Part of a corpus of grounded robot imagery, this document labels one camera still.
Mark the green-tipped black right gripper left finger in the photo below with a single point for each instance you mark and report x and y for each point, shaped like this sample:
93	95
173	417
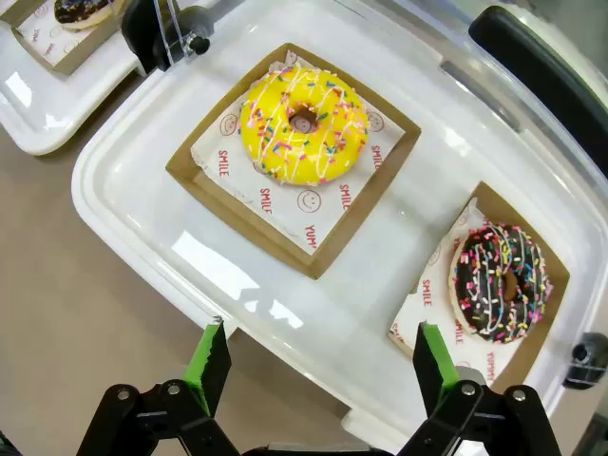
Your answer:
216	366

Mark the brown cardboard donut tray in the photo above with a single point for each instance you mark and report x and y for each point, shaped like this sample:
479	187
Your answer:
199	185
66	64
527	351

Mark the plain chocolate glazed donut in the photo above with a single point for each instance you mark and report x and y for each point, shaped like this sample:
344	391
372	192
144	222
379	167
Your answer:
78	13

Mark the chocolate donut with coloured sprinkles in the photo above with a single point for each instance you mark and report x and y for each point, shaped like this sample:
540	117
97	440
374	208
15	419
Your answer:
480	285

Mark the black lid hinge knob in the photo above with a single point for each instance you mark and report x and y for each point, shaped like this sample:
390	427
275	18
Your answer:
586	356
140	38
199	43

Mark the white display tray base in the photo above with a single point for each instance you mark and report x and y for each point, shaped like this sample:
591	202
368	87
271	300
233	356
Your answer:
47	119
142	214

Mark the green-tipped black right gripper right finger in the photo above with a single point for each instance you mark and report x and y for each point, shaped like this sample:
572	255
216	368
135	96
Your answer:
430	366

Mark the yellow sprinkled donut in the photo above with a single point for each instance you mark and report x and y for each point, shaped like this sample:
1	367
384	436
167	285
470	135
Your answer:
266	123

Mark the white smile-print paper liner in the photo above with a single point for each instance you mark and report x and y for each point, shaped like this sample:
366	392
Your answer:
285	209
52	43
427	304

